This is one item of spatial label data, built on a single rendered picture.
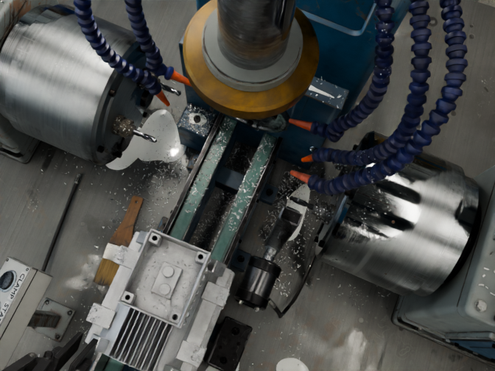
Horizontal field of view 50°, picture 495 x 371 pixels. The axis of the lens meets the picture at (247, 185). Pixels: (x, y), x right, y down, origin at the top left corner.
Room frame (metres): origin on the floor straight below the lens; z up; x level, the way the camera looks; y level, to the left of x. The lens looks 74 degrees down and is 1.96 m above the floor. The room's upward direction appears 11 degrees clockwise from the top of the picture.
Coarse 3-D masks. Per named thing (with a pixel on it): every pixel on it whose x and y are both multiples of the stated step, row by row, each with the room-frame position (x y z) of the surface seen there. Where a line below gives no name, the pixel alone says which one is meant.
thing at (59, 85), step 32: (32, 32) 0.41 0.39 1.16; (64, 32) 0.43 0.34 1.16; (128, 32) 0.47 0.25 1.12; (0, 64) 0.36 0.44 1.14; (32, 64) 0.36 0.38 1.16; (64, 64) 0.37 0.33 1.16; (96, 64) 0.38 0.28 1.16; (0, 96) 0.32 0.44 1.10; (32, 96) 0.32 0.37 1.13; (64, 96) 0.32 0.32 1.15; (96, 96) 0.33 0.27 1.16; (128, 96) 0.37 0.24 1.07; (32, 128) 0.28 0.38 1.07; (64, 128) 0.28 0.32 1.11; (96, 128) 0.29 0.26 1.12; (128, 128) 0.31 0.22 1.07; (96, 160) 0.25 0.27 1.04
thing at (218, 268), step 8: (144, 232) 0.14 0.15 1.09; (136, 240) 0.12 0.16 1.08; (144, 240) 0.12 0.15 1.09; (216, 264) 0.11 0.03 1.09; (224, 264) 0.11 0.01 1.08; (216, 272) 0.09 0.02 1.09; (96, 336) -0.04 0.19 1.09; (104, 344) -0.05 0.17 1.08; (104, 352) -0.06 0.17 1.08; (168, 368) -0.06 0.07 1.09; (176, 368) -0.06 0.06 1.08
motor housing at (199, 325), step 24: (120, 288) 0.04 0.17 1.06; (120, 312) 0.00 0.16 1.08; (192, 312) 0.03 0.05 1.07; (216, 312) 0.03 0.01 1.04; (120, 336) -0.03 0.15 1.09; (144, 336) -0.02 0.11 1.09; (168, 336) -0.02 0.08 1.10; (192, 336) -0.01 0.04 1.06; (120, 360) -0.06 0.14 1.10; (144, 360) -0.06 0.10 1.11; (168, 360) -0.05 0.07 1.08
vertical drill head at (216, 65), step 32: (224, 0) 0.33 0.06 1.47; (256, 0) 0.32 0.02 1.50; (288, 0) 0.33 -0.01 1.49; (192, 32) 0.37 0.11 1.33; (224, 32) 0.33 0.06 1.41; (256, 32) 0.32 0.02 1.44; (288, 32) 0.35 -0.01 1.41; (192, 64) 0.32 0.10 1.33; (224, 64) 0.32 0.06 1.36; (256, 64) 0.32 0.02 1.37; (288, 64) 0.34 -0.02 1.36; (224, 96) 0.29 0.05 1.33; (256, 96) 0.30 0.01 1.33; (288, 96) 0.30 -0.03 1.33; (256, 128) 0.31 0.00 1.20
